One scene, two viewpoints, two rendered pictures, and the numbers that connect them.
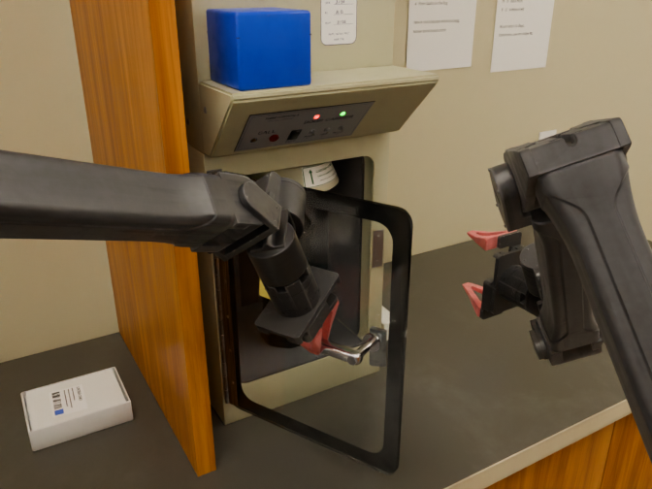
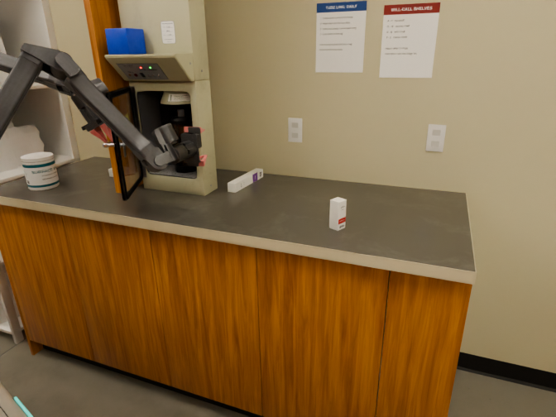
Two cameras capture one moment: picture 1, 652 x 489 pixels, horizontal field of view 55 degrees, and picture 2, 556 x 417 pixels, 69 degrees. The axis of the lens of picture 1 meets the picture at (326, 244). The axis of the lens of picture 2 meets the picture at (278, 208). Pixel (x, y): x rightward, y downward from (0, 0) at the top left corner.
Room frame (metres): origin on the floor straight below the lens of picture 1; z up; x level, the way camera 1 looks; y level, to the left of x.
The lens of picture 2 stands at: (0.27, -1.58, 1.51)
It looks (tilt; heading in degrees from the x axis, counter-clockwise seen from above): 21 degrees down; 52
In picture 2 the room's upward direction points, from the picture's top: 1 degrees counter-clockwise
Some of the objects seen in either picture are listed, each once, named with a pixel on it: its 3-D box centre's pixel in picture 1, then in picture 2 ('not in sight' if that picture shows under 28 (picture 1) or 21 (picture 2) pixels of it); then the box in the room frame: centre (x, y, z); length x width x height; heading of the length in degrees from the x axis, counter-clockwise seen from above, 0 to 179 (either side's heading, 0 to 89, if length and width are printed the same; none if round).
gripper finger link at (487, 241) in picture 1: (489, 249); (197, 136); (0.92, -0.26, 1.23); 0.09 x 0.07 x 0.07; 31
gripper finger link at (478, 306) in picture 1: (485, 287); (198, 155); (0.92, -0.26, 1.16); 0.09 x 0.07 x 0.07; 31
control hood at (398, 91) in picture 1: (323, 114); (150, 68); (0.88, 0.00, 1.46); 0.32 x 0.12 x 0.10; 120
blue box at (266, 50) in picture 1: (258, 47); (126, 41); (0.83, 0.09, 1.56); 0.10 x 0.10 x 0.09; 30
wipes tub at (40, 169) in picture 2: not in sight; (40, 170); (0.50, 0.51, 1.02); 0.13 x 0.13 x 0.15
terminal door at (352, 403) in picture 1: (306, 324); (127, 141); (0.76, 0.03, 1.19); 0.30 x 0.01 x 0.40; 57
